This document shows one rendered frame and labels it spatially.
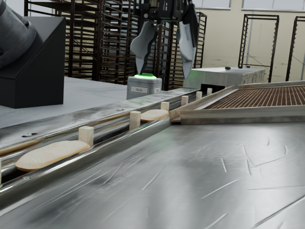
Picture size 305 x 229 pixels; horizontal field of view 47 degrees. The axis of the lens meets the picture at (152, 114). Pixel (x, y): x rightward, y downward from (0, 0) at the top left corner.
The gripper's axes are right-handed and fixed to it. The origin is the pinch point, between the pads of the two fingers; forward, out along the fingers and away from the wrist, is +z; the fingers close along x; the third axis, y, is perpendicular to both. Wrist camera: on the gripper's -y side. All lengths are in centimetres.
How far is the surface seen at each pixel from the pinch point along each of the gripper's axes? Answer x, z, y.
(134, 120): 0.3, 7.1, 12.2
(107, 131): -0.7, 7.8, 18.5
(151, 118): 1.1, 7.3, 7.4
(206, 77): -2.4, 3.2, -45.5
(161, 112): 1.3, 7.0, 3.2
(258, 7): -56, -110, -699
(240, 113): 16.8, 2.1, 24.6
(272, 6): -29, -112, -699
